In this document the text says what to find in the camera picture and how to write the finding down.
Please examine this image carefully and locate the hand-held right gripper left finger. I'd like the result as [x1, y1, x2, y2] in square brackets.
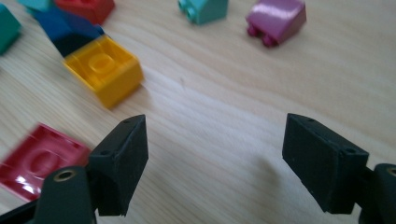
[88, 114, 149, 217]

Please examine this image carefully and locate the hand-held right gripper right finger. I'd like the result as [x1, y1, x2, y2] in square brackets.
[281, 112, 370, 215]

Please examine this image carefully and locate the crimson toy block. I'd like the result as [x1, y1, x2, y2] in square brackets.
[0, 121, 92, 203]

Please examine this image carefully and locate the yellow toy block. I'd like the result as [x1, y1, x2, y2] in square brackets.
[62, 34, 145, 110]

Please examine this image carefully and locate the dark blue toy block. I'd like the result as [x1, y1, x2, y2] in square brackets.
[32, 7, 106, 59]

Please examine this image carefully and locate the pink toy block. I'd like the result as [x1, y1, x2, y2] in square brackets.
[245, 0, 307, 49]

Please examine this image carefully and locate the red toy block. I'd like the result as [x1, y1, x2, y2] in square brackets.
[54, 0, 116, 26]

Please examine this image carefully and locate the light teal toy block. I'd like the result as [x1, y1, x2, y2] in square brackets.
[17, 0, 55, 15]

